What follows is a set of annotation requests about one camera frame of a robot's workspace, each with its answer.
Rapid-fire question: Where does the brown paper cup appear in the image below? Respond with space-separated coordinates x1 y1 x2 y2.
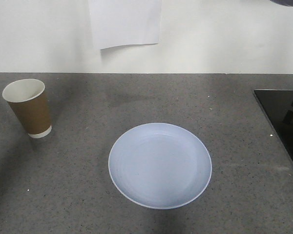
2 78 52 139

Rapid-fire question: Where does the purple plastic bowl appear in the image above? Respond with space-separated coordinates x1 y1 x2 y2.
271 0 293 7

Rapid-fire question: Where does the light blue plastic plate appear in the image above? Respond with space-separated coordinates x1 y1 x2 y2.
108 123 212 210

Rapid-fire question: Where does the black glass gas hob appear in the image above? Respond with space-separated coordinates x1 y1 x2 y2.
254 89 293 161

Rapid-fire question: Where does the white paper sheet on wall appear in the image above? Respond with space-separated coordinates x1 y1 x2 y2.
88 0 162 50

